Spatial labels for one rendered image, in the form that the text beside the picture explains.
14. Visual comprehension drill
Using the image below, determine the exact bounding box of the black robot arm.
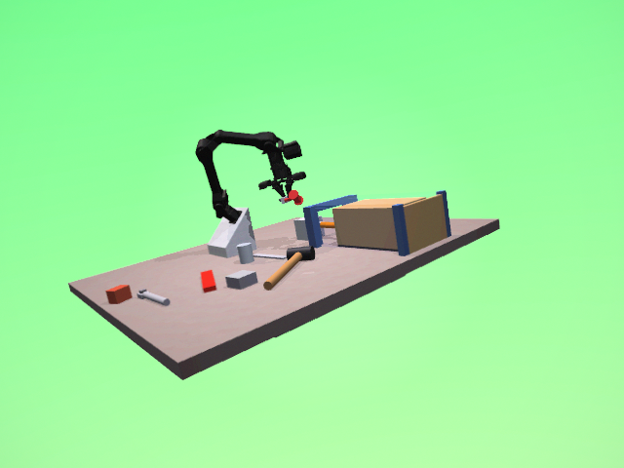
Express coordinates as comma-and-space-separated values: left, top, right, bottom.
195, 130, 302, 224

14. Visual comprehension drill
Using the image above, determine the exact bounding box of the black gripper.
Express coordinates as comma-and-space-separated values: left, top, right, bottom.
258, 161, 307, 198

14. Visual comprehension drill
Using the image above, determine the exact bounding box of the black mallet with wooden handle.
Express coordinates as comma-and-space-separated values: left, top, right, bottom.
263, 246, 315, 291

